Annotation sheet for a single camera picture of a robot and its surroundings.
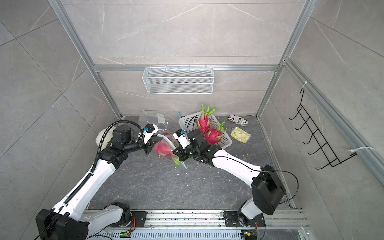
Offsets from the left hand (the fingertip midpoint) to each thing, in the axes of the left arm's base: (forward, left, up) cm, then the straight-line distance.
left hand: (161, 134), depth 73 cm
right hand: (-5, -6, -9) cm, 12 cm away
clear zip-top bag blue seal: (+26, +4, -19) cm, 32 cm away
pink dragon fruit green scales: (+23, -24, -17) cm, 37 cm away
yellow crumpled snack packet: (+17, -50, -25) cm, 58 cm away
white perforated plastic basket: (+28, -14, -23) cm, 38 cm away
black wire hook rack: (-13, -72, +5) cm, 73 cm away
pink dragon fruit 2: (+13, -29, -18) cm, 37 cm away
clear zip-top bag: (-2, -4, -2) cm, 4 cm away
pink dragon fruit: (-2, 0, -11) cm, 12 cm away
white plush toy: (+5, +31, -7) cm, 32 cm away
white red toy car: (+31, -51, -26) cm, 66 cm away
